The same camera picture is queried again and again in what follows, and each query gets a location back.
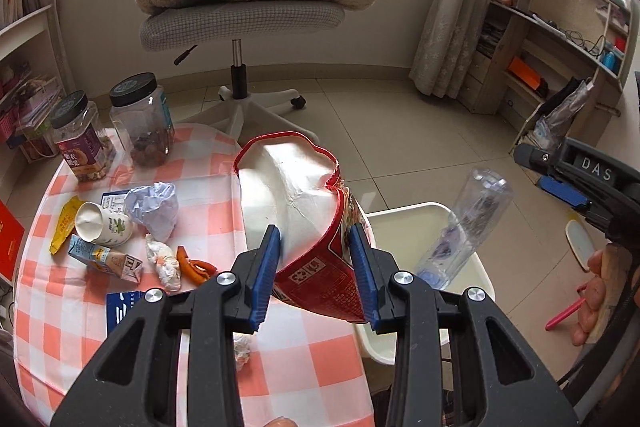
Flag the blue flat packet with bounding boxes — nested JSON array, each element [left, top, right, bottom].
[[106, 289, 151, 335]]

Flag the small milk carton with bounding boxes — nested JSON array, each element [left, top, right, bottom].
[[67, 234, 143, 284]]

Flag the wooden desk shelf unit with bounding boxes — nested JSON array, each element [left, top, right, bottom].
[[457, 0, 633, 152]]

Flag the red book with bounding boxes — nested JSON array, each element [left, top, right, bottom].
[[0, 199, 26, 283]]

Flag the orange peel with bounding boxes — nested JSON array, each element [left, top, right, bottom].
[[176, 245, 217, 284]]

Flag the small crumpled tissue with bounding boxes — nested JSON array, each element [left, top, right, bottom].
[[232, 332, 257, 370]]

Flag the person's right hand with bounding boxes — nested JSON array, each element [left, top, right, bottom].
[[571, 243, 631, 348]]

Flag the white yogurt cup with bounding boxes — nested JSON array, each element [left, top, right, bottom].
[[75, 201, 135, 247]]

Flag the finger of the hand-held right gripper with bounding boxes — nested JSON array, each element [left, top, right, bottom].
[[514, 143, 566, 172], [539, 174, 592, 214]]

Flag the crumpled white paper ball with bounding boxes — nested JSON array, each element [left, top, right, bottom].
[[124, 182, 179, 243]]

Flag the crumpled white wrapper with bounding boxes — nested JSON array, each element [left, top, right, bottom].
[[145, 233, 183, 293]]

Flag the clear plastic bottle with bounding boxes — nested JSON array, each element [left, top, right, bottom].
[[417, 167, 513, 292]]

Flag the clear jar with dark nuts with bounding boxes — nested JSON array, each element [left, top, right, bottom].
[[109, 73, 176, 168]]

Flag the purple label nut jar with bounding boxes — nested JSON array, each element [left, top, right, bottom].
[[50, 91, 118, 182]]

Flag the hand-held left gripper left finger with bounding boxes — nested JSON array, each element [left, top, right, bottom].
[[50, 224, 283, 427]]

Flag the pink pen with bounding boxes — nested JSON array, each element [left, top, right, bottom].
[[545, 284, 588, 332]]

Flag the orange checked tablecloth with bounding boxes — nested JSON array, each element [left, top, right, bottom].
[[12, 123, 376, 427]]

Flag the white plastic bin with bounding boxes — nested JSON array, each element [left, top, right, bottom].
[[352, 202, 497, 365]]

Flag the white bookshelf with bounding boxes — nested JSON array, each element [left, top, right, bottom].
[[0, 0, 71, 162]]

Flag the orange box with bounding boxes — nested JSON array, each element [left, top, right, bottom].
[[507, 56, 543, 92]]

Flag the yellow snack wrapper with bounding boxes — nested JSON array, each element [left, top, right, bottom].
[[48, 197, 86, 255]]

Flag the white slipper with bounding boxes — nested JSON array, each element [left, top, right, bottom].
[[565, 219, 598, 273]]

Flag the folded grey umbrella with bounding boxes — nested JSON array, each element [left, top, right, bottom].
[[532, 77, 593, 148]]

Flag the grey office chair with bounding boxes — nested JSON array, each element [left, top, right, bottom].
[[117, 0, 353, 145]]

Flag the small blue card box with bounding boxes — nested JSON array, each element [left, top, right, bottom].
[[101, 191, 133, 212]]

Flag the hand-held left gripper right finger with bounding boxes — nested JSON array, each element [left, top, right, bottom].
[[348, 223, 581, 427]]

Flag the red instant noodle cup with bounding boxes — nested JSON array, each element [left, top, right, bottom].
[[233, 132, 373, 324]]

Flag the beige lace curtain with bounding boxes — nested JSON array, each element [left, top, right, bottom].
[[409, 0, 526, 100]]

